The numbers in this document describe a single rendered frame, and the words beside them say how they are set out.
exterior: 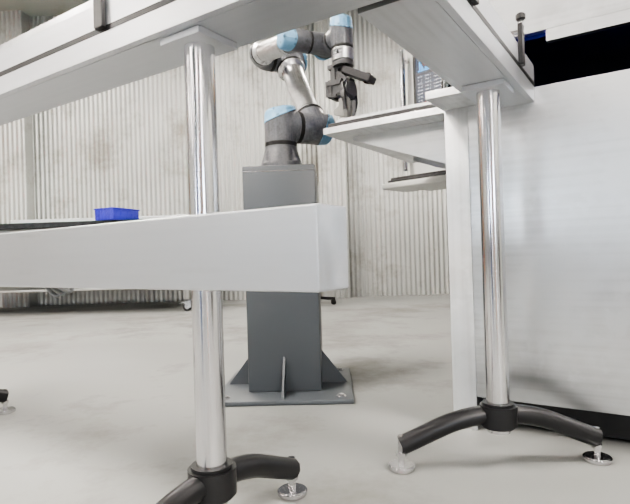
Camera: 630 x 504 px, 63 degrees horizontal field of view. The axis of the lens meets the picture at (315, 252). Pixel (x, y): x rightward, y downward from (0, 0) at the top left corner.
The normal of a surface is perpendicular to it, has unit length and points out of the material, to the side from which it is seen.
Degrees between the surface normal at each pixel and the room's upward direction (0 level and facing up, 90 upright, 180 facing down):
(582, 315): 90
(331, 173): 90
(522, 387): 90
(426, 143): 90
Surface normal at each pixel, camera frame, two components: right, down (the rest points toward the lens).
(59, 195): -0.04, 0.00
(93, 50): -0.55, 0.01
